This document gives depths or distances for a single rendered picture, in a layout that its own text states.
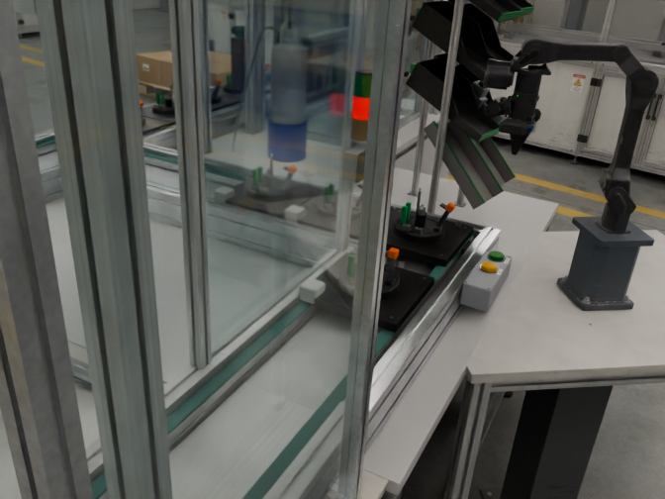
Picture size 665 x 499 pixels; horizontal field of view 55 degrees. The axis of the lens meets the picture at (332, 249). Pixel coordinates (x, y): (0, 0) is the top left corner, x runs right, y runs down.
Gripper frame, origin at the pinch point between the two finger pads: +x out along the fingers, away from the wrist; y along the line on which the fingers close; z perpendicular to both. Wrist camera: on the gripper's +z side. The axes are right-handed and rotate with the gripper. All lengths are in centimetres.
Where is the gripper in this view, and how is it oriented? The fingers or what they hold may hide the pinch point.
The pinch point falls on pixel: (517, 141)
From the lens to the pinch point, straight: 165.5
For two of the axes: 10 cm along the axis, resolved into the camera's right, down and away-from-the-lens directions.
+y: -4.7, 3.8, -8.0
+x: -0.5, 8.9, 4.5
